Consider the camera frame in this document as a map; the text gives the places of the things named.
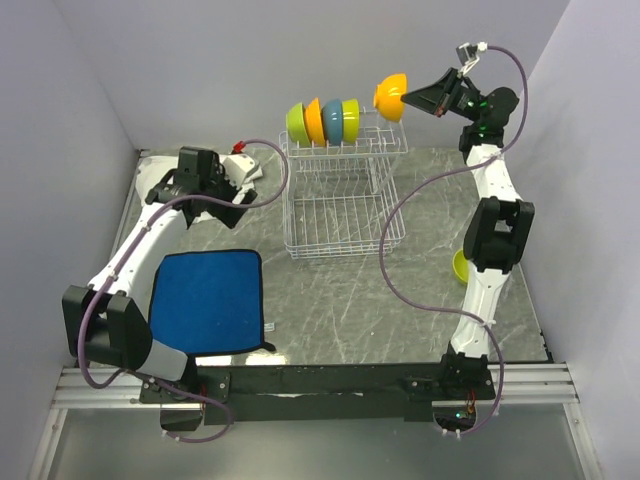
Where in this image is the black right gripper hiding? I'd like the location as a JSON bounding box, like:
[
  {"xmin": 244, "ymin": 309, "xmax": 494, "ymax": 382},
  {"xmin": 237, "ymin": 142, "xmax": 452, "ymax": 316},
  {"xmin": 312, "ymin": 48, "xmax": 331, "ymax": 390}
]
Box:
[{"xmin": 398, "ymin": 69, "xmax": 480, "ymax": 125}]

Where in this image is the orange bowl stack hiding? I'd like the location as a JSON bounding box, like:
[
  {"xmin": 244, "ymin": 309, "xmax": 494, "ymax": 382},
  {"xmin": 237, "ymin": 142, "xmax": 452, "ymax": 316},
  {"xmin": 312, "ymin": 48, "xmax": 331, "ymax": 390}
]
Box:
[{"xmin": 373, "ymin": 73, "xmax": 408, "ymax": 123}]

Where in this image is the yellow-green bowl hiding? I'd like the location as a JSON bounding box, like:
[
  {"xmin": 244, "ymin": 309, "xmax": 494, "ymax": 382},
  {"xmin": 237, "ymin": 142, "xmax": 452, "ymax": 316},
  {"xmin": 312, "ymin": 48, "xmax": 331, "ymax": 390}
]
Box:
[{"xmin": 342, "ymin": 98, "xmax": 360, "ymax": 144}]

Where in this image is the blue bowl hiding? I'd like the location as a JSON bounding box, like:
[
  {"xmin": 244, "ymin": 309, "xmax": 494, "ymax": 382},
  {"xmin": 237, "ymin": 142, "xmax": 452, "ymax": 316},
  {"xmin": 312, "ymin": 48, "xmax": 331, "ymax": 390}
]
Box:
[{"xmin": 321, "ymin": 99, "xmax": 343, "ymax": 146}]

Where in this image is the lime green bowl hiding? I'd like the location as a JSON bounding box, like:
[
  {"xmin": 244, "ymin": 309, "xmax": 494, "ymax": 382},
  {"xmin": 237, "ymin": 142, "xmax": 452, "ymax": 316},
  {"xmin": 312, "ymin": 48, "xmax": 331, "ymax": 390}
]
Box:
[{"xmin": 285, "ymin": 102, "xmax": 311, "ymax": 148}]

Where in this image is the white wire dish rack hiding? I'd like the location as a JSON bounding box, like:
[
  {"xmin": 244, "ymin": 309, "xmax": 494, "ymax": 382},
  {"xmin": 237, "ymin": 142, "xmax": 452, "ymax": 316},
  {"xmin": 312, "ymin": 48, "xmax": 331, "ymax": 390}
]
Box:
[{"xmin": 279, "ymin": 109, "xmax": 408, "ymax": 259}]

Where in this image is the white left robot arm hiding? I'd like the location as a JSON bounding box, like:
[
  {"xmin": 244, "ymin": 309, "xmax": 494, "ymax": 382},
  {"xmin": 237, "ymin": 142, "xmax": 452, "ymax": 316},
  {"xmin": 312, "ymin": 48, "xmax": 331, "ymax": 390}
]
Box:
[{"xmin": 62, "ymin": 147, "xmax": 269, "ymax": 402}]

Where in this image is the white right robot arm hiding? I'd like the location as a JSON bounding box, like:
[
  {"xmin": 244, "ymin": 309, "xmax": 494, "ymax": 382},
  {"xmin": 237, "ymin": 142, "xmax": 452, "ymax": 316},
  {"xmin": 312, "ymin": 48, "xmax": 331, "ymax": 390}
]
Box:
[{"xmin": 402, "ymin": 68, "xmax": 535, "ymax": 399}]

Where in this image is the white folded cloth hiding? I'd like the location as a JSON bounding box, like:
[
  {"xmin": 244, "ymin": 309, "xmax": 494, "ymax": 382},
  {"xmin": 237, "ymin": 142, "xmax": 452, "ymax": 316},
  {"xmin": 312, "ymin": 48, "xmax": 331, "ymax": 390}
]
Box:
[{"xmin": 135, "ymin": 155, "xmax": 263, "ymax": 205}]

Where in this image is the blue microfiber cloth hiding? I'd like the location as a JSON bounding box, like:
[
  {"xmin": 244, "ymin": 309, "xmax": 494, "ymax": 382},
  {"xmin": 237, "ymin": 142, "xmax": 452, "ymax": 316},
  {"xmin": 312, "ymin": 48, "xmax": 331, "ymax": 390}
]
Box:
[{"xmin": 148, "ymin": 249, "xmax": 276, "ymax": 357}]

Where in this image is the black base bar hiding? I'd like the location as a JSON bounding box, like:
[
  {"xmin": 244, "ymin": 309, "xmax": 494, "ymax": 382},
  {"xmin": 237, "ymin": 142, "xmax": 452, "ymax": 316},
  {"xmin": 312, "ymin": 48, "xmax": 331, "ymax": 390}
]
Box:
[{"xmin": 139, "ymin": 362, "xmax": 503, "ymax": 426}]

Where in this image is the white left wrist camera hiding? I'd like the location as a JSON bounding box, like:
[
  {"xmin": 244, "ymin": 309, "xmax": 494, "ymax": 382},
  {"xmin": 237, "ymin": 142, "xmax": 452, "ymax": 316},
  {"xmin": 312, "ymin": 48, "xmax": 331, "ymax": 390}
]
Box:
[{"xmin": 220, "ymin": 141, "xmax": 263, "ymax": 187}]

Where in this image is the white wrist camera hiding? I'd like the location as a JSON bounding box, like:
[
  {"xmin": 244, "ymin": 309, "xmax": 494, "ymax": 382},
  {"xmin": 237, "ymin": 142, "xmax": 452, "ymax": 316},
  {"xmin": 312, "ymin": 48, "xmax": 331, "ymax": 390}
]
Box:
[
  {"xmin": 456, "ymin": 42, "xmax": 488, "ymax": 77},
  {"xmin": 220, "ymin": 141, "xmax": 263, "ymax": 187}
]

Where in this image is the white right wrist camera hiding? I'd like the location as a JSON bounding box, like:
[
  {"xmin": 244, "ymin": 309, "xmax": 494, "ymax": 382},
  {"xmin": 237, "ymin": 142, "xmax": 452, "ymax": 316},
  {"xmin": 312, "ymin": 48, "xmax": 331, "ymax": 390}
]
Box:
[{"xmin": 456, "ymin": 42, "xmax": 488, "ymax": 77}]

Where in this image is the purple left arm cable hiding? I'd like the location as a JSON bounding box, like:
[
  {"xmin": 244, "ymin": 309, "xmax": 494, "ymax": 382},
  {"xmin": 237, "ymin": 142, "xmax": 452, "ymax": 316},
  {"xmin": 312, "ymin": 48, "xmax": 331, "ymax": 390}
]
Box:
[{"xmin": 77, "ymin": 137, "xmax": 289, "ymax": 444}]

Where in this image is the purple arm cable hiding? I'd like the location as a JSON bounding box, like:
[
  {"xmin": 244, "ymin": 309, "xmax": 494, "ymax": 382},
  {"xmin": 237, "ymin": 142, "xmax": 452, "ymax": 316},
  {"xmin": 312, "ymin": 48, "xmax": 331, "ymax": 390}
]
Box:
[
  {"xmin": 77, "ymin": 137, "xmax": 289, "ymax": 444},
  {"xmin": 378, "ymin": 42, "xmax": 530, "ymax": 438}
]

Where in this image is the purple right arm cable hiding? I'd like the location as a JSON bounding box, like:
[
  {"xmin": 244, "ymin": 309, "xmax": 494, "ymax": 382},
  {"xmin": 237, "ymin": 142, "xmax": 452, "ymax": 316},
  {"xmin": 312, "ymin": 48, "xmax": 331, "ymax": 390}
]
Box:
[{"xmin": 378, "ymin": 42, "xmax": 530, "ymax": 438}]

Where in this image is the aluminium rail frame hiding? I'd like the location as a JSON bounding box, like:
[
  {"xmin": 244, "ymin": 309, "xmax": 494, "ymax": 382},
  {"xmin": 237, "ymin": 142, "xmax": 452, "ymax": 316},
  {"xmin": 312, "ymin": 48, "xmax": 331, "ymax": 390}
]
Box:
[{"xmin": 27, "ymin": 363, "xmax": 603, "ymax": 479}]

